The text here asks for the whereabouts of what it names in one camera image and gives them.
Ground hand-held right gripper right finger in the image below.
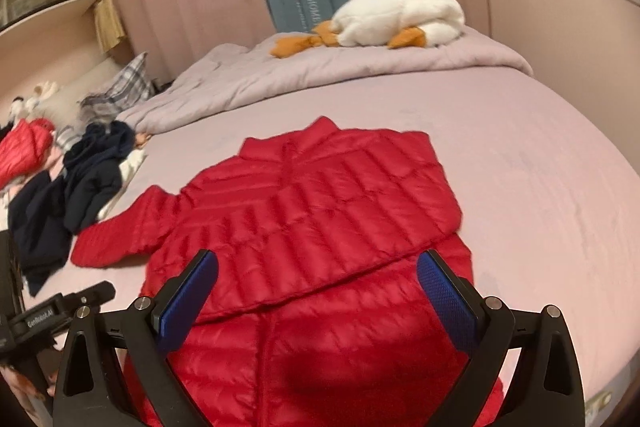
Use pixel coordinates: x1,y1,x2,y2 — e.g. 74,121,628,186
416,249,586,427

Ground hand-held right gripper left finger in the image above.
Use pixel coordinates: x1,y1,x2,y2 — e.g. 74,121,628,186
52,249,221,427

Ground red down jacket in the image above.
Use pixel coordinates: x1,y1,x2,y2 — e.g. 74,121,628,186
70,117,506,427

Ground bed with pink sheet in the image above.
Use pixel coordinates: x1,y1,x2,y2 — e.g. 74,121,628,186
0,32,640,427

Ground navy blue jacket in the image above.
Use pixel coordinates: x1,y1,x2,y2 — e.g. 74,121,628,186
7,121,136,298

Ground white cloth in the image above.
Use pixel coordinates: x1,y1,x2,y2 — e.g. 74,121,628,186
97,147,148,223

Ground small red garment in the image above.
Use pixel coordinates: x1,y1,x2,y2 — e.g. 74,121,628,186
0,117,56,190

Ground grey plaid cloth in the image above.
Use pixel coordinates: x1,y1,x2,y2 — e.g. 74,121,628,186
54,124,83,152

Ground plaid pillow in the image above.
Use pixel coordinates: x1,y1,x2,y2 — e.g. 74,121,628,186
77,52,156,122

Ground small plush toys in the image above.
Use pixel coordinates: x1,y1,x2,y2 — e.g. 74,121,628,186
10,79,61,120

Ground lilac quilt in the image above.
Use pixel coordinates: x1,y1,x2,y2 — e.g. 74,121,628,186
117,27,535,135

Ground yellow hanging cloth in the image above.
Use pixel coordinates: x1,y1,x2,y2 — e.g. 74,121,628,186
94,0,128,52

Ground white goose plush toy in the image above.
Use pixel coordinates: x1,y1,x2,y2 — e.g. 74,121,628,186
270,0,466,59

